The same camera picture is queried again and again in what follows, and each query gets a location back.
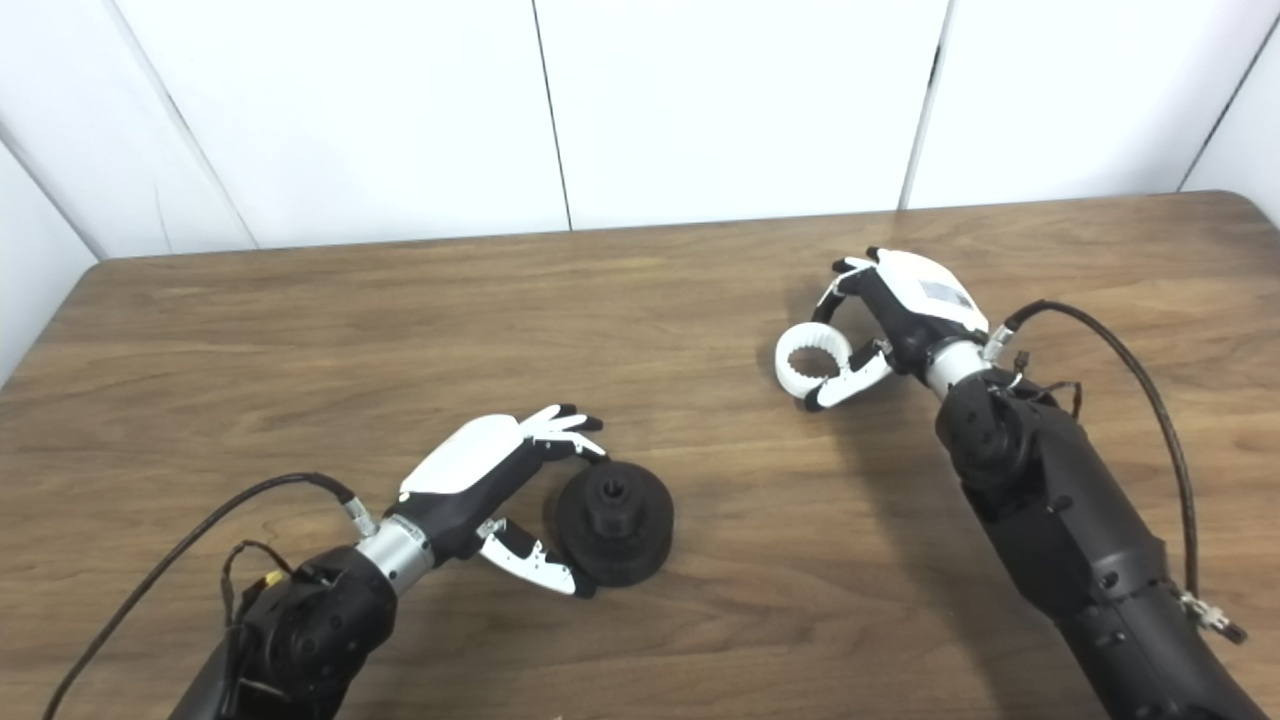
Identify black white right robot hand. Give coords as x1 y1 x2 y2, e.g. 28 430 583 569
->
803 247 991 413

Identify round black plastic part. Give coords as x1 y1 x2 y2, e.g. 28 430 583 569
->
554 461 676 588

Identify thin right arm wires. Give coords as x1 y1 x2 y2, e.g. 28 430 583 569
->
1005 350 1085 419

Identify white plastic ring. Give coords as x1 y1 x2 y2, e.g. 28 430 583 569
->
775 324 856 403

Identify thin left arm wires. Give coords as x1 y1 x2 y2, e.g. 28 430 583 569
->
220 540 297 629

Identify thin arm wires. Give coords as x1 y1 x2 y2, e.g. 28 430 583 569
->
1005 350 1085 419
220 540 297 629

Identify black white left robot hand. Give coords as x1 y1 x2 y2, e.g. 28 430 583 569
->
385 404 608 599

